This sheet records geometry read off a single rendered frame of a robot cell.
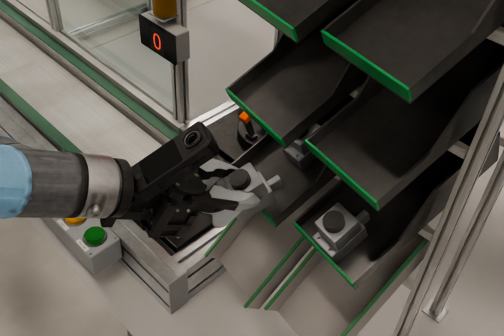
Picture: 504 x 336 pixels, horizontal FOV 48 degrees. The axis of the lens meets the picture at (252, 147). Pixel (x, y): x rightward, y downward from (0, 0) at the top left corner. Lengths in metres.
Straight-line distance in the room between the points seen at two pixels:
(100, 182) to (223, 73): 1.13
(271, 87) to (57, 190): 0.34
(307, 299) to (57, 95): 0.93
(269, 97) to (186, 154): 0.18
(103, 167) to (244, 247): 0.44
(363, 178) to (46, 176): 0.37
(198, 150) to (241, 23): 1.37
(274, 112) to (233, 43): 1.12
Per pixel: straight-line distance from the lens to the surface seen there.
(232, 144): 1.32
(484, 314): 1.27
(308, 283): 0.98
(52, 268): 1.26
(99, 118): 1.50
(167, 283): 1.07
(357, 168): 0.72
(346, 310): 0.95
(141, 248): 1.13
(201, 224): 1.14
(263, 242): 1.01
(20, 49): 1.83
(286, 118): 0.77
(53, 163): 0.64
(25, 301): 1.23
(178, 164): 0.67
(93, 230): 1.16
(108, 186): 0.66
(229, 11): 2.08
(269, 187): 0.80
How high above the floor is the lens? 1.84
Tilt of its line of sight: 41 degrees down
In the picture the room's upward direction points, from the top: 4 degrees clockwise
